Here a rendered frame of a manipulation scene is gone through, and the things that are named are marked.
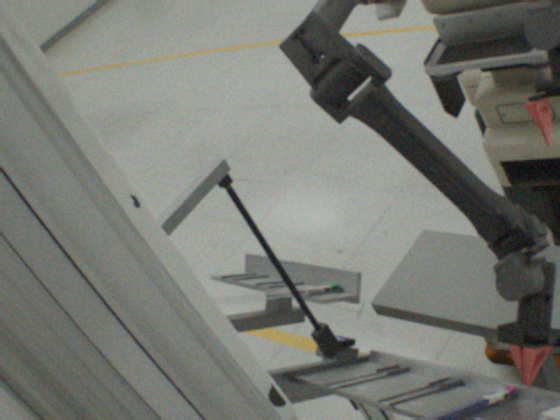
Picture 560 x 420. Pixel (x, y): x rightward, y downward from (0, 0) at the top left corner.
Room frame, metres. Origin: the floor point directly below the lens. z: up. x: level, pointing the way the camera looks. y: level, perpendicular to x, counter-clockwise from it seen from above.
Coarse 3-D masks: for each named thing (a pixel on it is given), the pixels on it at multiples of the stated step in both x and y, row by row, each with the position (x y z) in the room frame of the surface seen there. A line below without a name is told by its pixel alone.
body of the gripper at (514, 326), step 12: (540, 300) 0.80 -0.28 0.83; (552, 300) 0.81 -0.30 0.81; (528, 312) 0.80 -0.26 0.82; (540, 312) 0.79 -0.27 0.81; (504, 324) 0.84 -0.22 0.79; (516, 324) 0.82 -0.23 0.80; (528, 324) 0.80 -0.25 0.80; (540, 324) 0.79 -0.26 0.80; (528, 336) 0.79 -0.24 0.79; (540, 336) 0.77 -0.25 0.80; (552, 336) 0.75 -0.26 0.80
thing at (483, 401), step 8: (512, 392) 0.76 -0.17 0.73; (480, 400) 0.73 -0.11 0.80; (488, 400) 0.73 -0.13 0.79; (456, 408) 0.70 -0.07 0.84; (464, 408) 0.70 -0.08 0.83; (472, 408) 0.71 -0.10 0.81; (480, 408) 0.72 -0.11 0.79; (432, 416) 0.68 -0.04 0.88; (440, 416) 0.68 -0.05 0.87; (448, 416) 0.68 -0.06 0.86; (456, 416) 0.69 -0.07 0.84
